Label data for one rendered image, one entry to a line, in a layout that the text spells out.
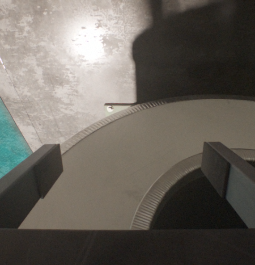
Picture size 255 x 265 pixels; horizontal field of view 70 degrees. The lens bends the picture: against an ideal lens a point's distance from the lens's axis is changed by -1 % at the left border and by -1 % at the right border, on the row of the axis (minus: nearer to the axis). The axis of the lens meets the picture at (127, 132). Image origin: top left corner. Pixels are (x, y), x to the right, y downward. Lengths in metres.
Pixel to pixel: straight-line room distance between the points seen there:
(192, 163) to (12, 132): 1.28
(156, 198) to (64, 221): 0.20
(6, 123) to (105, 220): 1.18
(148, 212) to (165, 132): 0.27
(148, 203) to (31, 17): 0.90
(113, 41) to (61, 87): 0.39
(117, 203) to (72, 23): 0.77
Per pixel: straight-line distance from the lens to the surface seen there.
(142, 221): 0.41
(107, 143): 0.56
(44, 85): 1.14
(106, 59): 0.95
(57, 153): 0.16
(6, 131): 1.54
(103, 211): 0.43
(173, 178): 0.47
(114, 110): 1.05
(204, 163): 0.17
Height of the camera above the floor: 0.87
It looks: 49 degrees down
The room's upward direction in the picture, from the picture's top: 169 degrees counter-clockwise
